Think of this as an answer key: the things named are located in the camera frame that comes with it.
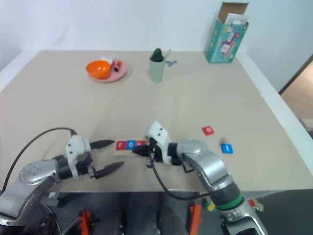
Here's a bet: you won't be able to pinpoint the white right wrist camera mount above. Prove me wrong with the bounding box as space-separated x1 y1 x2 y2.
145 120 172 165

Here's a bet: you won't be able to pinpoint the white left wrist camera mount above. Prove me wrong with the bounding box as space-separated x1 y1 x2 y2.
65 135 91 178

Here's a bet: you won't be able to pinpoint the pale green cup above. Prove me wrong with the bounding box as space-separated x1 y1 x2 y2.
149 57 165 84

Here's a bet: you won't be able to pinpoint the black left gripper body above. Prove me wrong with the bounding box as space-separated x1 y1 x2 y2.
75 152 97 179

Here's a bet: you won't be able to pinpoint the yellow and green small block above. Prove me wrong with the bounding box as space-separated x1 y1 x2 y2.
204 198 216 212

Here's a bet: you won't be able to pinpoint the orange and black tool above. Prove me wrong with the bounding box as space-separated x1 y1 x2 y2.
77 209 100 234

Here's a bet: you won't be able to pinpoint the white insert in box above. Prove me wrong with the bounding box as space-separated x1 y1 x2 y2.
224 12 250 26

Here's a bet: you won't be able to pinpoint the red letter o block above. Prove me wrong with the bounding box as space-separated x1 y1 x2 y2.
201 125 216 136

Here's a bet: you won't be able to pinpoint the orange plastic bowl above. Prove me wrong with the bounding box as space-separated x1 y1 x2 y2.
86 60 111 80

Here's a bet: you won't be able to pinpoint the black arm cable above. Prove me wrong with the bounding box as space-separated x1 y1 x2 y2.
0 127 78 194
146 156 211 201

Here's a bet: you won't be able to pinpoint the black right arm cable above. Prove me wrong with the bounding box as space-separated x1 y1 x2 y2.
146 156 211 201

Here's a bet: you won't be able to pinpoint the wooden letter tray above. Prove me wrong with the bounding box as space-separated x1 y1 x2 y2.
113 139 148 158

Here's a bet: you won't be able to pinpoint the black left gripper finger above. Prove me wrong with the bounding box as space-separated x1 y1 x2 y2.
89 139 116 150
94 161 126 180

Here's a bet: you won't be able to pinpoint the red and green small part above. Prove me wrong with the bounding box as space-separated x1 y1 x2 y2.
247 198 265 212

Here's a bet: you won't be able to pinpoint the pink round plate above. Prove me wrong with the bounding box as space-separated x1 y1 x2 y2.
89 59 129 84

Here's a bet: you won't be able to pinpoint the blue letter t block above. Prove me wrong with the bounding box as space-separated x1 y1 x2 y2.
220 143 234 155

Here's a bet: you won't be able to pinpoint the small white items on plate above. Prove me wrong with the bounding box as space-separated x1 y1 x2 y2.
99 55 116 64

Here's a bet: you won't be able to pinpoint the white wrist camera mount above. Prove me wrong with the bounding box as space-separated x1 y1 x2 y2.
145 120 172 165
65 135 91 178

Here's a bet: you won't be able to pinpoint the orange upright part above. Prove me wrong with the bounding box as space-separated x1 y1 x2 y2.
189 204 203 235

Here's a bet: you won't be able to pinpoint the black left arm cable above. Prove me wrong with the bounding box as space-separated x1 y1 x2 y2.
0 127 78 194

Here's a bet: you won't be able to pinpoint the dark green avocado toy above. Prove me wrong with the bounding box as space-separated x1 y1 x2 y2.
151 47 164 62

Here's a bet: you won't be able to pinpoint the green cardboard toy box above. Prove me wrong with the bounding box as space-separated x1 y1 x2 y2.
204 1 251 64

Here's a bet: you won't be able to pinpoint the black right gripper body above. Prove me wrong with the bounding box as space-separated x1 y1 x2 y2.
146 138 164 163

